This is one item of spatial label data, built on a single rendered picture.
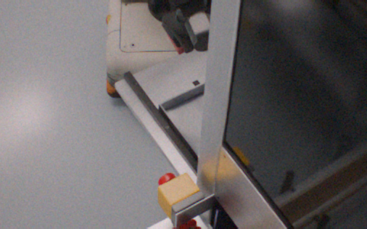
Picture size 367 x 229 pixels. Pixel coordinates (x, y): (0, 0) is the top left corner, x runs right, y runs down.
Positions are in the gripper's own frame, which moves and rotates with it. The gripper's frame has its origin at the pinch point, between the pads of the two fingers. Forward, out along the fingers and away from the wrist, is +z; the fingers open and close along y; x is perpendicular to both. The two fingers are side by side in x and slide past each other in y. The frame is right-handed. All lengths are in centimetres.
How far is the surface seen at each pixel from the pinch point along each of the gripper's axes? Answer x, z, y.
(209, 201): -13.2, 2.1, 32.8
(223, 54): -12.3, -39.0, 23.0
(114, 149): 4, 116, -30
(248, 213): -12.3, -9.8, 41.4
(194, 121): 0.6, 18.9, 9.6
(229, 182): -12.2, -10.6, 34.4
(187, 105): 1.7, 19.8, 4.7
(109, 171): -3, 114, -22
